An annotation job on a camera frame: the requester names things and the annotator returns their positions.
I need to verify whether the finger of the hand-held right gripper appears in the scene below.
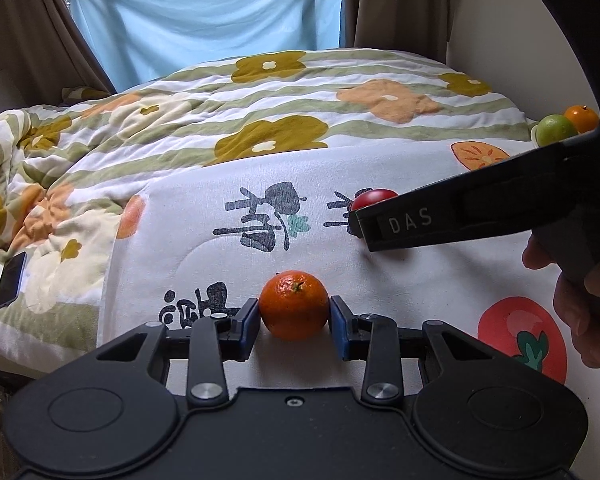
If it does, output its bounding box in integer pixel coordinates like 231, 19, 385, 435
350, 129, 600, 254

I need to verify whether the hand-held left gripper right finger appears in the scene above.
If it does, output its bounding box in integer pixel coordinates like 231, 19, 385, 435
330, 295, 491, 408

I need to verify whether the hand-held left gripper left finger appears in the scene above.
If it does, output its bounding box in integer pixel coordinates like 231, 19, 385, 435
96, 297, 260, 409

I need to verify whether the small mandarin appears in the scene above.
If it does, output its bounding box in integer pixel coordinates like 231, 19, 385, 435
258, 270, 330, 341

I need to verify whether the red apple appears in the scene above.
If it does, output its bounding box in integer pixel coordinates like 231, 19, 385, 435
351, 188, 400, 212

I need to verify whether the person's right hand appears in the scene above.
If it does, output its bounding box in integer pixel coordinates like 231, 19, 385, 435
522, 236, 600, 369

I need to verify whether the large orange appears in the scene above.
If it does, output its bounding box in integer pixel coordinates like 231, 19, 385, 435
564, 105, 600, 134

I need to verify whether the white printed cloth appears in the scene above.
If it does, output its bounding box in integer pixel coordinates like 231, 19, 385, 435
96, 130, 600, 413

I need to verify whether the green apple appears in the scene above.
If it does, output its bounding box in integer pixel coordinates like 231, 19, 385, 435
536, 114, 579, 147

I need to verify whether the brown curtain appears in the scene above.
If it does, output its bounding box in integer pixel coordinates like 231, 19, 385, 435
342, 0, 463, 68
0, 0, 115, 107

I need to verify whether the floral striped quilt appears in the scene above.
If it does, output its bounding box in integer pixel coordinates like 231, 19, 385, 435
0, 49, 541, 378

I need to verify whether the black smartphone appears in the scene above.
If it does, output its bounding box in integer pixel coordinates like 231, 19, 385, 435
0, 251, 28, 311

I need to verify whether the floral pillow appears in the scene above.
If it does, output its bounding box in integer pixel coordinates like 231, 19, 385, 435
61, 86, 112, 103

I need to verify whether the light blue hanging cloth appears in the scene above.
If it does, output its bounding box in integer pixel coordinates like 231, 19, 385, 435
69, 0, 348, 96

